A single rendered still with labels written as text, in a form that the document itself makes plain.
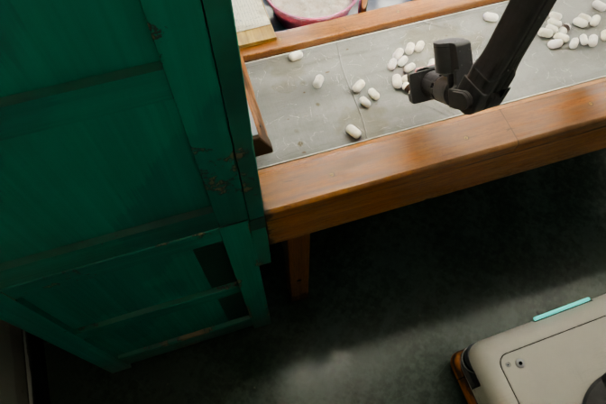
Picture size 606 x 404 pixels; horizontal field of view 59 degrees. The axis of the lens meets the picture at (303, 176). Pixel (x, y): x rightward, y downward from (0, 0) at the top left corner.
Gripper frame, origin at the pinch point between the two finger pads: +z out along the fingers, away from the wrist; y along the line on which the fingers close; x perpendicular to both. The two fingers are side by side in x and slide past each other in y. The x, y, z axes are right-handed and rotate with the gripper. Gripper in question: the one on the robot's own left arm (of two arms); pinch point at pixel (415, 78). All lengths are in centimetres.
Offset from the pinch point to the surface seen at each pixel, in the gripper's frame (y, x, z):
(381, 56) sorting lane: 1.9, -3.5, 15.0
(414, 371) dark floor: 6, 95, 14
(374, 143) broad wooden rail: 13.4, 11.0, -5.2
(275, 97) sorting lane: 30.6, -0.5, 11.5
